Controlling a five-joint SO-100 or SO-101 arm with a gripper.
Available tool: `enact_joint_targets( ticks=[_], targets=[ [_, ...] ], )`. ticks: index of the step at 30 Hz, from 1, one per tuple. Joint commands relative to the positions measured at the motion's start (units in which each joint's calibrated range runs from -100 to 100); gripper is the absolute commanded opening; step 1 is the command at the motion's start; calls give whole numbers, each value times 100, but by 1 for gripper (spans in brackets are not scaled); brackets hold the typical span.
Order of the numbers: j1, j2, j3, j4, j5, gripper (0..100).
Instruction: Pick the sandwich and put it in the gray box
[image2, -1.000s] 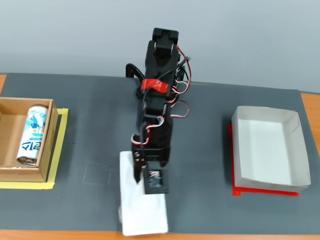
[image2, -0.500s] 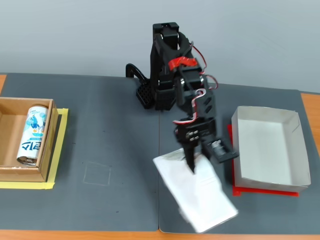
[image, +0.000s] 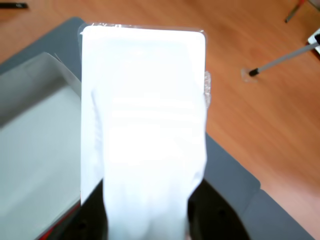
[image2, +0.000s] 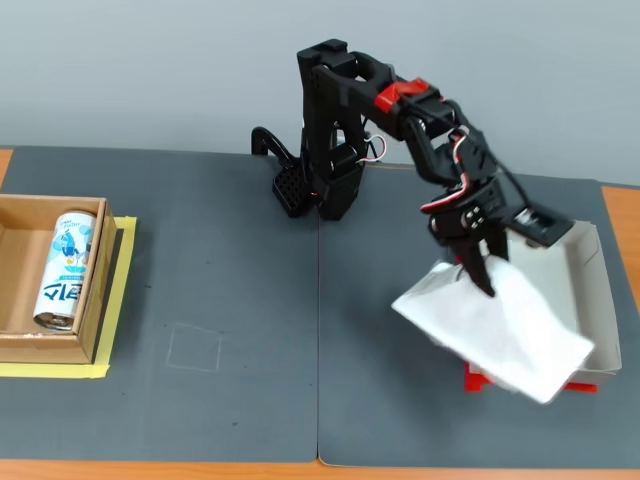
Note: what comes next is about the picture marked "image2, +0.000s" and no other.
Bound dark gray table mat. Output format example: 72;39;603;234
0;145;321;464
317;162;640;471

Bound brown cardboard box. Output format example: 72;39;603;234
0;194;118;365

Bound white packaged sandwich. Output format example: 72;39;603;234
390;254;596;406

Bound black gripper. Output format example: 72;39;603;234
427;182;512;300

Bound white blue drink can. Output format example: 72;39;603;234
33;210;98;332

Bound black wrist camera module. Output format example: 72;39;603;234
505;204;572;250

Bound red tray base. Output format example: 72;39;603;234
463;360;600;396

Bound black table clamp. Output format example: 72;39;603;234
250;126;295;174

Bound red tape on arm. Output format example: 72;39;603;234
375;78;433;115

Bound gray paper box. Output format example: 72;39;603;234
502;218;623;389

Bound yellow tape marker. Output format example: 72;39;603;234
0;215;139;380

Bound red black arm servo wires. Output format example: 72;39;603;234
363;133;389;164

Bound black camera cable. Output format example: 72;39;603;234
487;149;534;211

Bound red white gripper servo wire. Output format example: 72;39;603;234
419;125;474;214

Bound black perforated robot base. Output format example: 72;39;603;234
271;166;321;220

